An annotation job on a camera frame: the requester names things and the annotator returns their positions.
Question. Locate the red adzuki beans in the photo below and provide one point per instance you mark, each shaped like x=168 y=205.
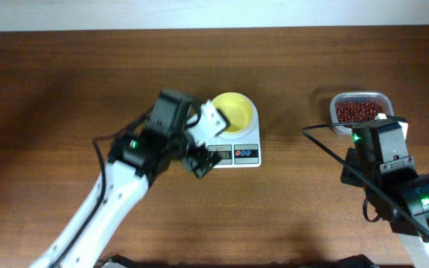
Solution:
x=353 y=112

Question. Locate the white digital kitchen scale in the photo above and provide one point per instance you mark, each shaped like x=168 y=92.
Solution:
x=239 y=150

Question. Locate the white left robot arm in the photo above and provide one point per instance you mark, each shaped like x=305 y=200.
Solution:
x=119 y=187

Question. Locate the clear plastic container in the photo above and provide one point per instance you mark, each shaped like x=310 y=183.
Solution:
x=361 y=96

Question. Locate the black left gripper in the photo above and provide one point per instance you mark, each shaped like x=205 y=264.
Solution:
x=191 y=158

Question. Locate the yellow plastic bowl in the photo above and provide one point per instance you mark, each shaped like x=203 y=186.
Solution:
x=237 y=108

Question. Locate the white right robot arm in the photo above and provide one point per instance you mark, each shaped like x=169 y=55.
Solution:
x=380 y=153

